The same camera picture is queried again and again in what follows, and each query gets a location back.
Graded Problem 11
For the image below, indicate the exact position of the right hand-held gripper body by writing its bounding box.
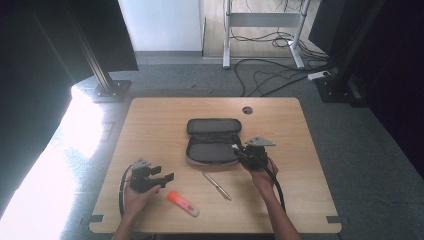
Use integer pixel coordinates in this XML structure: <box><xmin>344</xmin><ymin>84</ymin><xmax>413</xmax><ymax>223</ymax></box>
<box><xmin>239</xmin><ymin>134</ymin><xmax>277</xmax><ymax>172</ymax></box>

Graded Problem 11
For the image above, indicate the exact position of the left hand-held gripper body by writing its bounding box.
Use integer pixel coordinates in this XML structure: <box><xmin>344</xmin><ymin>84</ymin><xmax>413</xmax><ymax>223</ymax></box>
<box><xmin>129</xmin><ymin>158</ymin><xmax>167</xmax><ymax>194</ymax></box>

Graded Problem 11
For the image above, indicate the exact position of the pencil case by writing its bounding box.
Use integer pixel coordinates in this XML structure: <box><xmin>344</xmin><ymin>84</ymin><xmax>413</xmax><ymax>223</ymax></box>
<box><xmin>185</xmin><ymin>117</ymin><xmax>243</xmax><ymax>167</ymax></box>

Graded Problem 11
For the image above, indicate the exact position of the orange highlighter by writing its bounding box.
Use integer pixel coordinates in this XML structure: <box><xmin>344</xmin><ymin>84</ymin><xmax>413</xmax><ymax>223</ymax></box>
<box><xmin>166</xmin><ymin>190</ymin><xmax>201</xmax><ymax>218</ymax></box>

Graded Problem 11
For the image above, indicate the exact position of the silver pen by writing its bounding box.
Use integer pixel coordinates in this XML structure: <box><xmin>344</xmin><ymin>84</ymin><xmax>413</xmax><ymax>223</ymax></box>
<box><xmin>201</xmin><ymin>170</ymin><xmax>233</xmax><ymax>202</ymax></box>

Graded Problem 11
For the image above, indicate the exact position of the person's left hand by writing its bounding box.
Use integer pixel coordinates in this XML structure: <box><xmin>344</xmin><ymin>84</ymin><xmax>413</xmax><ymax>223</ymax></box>
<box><xmin>122</xmin><ymin>184</ymin><xmax>163</xmax><ymax>219</ymax></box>

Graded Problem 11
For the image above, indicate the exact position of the person's right hand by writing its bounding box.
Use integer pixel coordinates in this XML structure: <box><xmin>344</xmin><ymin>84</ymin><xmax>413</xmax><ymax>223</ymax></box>
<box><xmin>244</xmin><ymin>157</ymin><xmax>280</xmax><ymax>195</ymax></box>

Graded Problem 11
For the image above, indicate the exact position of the black metal stand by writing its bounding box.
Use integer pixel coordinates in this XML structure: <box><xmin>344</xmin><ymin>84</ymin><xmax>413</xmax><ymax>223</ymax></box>
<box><xmin>64</xmin><ymin>0</ymin><xmax>133</xmax><ymax>104</ymax></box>
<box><xmin>314</xmin><ymin>0</ymin><xmax>389</xmax><ymax>105</ymax></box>

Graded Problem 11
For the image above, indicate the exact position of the white power strip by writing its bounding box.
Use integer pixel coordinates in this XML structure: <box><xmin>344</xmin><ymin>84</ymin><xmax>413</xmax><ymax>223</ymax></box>
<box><xmin>306</xmin><ymin>70</ymin><xmax>332</xmax><ymax>82</ymax></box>

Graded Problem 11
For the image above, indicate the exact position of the dark curtain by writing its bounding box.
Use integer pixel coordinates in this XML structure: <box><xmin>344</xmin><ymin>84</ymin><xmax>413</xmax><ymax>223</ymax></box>
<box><xmin>0</xmin><ymin>0</ymin><xmax>140</xmax><ymax>219</ymax></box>
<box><xmin>308</xmin><ymin>0</ymin><xmax>424</xmax><ymax>179</ymax></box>

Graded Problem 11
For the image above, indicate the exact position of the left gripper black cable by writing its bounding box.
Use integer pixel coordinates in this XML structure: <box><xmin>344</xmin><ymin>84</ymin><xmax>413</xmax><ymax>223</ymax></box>
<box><xmin>117</xmin><ymin>163</ymin><xmax>135</xmax><ymax>218</ymax></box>

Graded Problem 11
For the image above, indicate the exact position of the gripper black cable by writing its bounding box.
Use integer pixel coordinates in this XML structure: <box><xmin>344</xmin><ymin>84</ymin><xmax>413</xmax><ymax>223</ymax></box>
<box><xmin>258</xmin><ymin>154</ymin><xmax>287</xmax><ymax>213</ymax></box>
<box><xmin>117</xmin><ymin>163</ymin><xmax>135</xmax><ymax>218</ymax></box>

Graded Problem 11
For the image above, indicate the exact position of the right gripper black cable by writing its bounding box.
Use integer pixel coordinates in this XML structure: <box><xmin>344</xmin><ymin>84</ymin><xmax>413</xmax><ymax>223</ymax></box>
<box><xmin>258</xmin><ymin>154</ymin><xmax>287</xmax><ymax>213</ymax></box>

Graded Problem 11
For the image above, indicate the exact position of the grey table bracket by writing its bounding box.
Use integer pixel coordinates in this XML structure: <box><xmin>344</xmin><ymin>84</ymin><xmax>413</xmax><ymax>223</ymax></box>
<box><xmin>79</xmin><ymin>214</ymin><xmax>105</xmax><ymax>226</ymax></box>

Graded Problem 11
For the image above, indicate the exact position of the black floor cable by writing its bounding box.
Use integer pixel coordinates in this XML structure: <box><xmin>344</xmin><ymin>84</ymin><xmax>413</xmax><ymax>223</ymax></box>
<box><xmin>233</xmin><ymin>57</ymin><xmax>336</xmax><ymax>98</ymax></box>

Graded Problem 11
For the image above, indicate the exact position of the tangle of floor cables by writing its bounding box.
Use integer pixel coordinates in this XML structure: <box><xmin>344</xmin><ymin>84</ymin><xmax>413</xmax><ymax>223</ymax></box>
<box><xmin>229</xmin><ymin>29</ymin><xmax>329</xmax><ymax>62</ymax></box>

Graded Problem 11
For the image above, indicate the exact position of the white metal desk frame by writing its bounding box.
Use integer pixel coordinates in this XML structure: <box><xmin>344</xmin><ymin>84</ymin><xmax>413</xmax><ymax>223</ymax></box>
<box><xmin>222</xmin><ymin>0</ymin><xmax>313</xmax><ymax>70</ymax></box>

